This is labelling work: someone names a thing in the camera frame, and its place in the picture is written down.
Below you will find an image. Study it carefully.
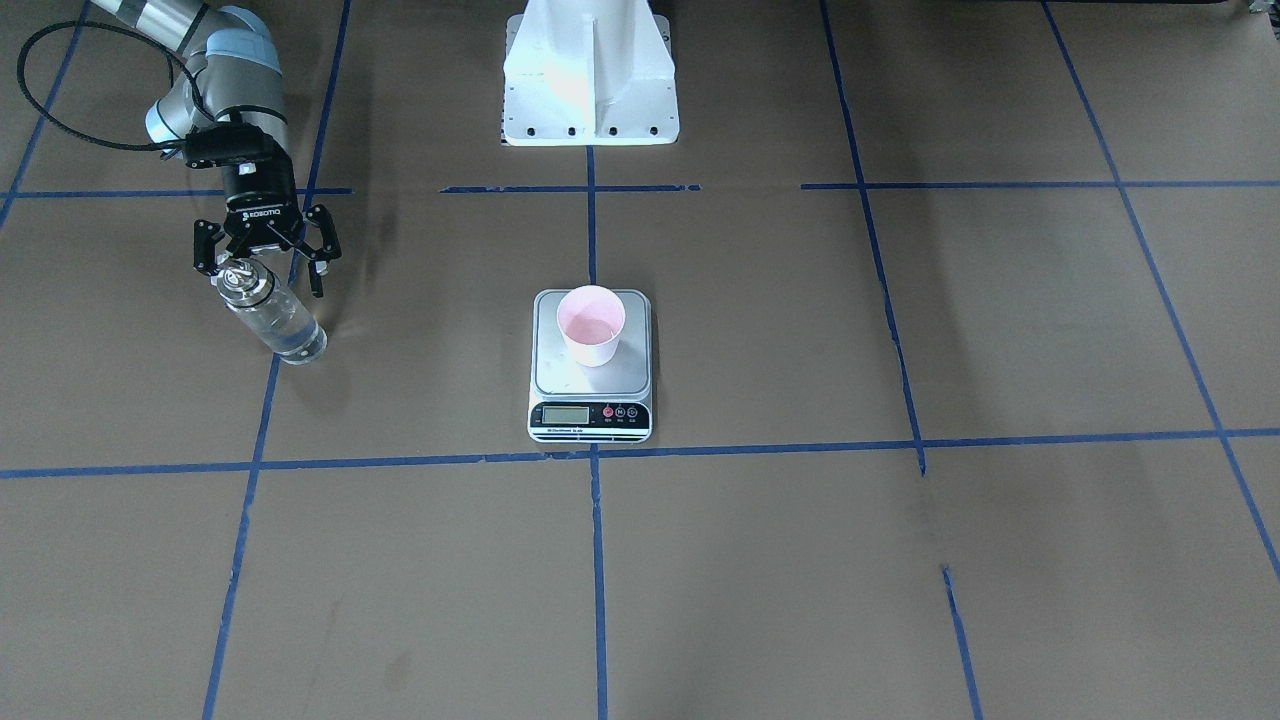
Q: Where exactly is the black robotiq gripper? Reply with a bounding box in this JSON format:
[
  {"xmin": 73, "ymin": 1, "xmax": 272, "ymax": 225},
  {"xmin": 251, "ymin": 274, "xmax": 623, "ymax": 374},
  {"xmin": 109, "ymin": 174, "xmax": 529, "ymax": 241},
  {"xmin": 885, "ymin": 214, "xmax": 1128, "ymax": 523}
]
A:
[{"xmin": 193, "ymin": 160, "xmax": 342, "ymax": 299}]

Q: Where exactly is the clear glass sauce bottle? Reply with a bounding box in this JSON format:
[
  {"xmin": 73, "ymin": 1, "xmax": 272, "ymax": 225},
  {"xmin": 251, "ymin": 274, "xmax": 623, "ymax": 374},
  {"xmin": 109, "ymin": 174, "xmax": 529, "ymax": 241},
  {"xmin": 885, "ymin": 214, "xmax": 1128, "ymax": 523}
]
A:
[{"xmin": 214, "ymin": 258, "xmax": 328, "ymax": 365}]

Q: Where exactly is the pink plastic cup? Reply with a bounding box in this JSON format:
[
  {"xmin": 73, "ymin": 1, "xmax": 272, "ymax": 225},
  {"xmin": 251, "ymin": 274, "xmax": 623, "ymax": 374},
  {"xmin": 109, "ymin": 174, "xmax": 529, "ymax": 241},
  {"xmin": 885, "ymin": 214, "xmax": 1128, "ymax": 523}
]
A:
[{"xmin": 556, "ymin": 284, "xmax": 627, "ymax": 368}]

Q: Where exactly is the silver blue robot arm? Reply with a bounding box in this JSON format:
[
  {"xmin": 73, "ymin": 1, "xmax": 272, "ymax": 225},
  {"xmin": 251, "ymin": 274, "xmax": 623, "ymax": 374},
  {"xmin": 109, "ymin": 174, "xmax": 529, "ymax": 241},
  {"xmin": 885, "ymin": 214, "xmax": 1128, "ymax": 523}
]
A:
[{"xmin": 101, "ymin": 1, "xmax": 340, "ymax": 297}]

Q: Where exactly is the silver digital kitchen scale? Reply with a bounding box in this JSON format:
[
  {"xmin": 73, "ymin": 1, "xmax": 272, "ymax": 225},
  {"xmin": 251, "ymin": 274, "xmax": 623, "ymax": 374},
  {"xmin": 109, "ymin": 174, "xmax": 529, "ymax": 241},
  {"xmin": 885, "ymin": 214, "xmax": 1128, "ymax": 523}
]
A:
[{"xmin": 527, "ymin": 290, "xmax": 655, "ymax": 445}]

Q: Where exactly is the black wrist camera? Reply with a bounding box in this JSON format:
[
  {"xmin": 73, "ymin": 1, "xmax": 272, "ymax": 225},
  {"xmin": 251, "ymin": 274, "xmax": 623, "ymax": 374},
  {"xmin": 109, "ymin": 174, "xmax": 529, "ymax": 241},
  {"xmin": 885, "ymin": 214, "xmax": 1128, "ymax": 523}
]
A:
[{"xmin": 182, "ymin": 122, "xmax": 276, "ymax": 169}]

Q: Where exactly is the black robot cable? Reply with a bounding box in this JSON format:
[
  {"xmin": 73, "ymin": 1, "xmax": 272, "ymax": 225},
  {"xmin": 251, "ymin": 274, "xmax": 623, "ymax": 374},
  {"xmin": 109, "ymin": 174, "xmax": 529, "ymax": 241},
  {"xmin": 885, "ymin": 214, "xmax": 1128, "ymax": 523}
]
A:
[{"xmin": 17, "ymin": 20, "xmax": 216, "ymax": 152}]

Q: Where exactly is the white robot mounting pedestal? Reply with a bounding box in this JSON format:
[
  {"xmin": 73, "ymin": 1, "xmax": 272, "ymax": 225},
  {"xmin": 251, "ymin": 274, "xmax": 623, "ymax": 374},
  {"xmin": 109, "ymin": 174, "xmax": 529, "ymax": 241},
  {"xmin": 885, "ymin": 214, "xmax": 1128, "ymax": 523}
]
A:
[{"xmin": 500, "ymin": 1, "xmax": 681, "ymax": 147}]

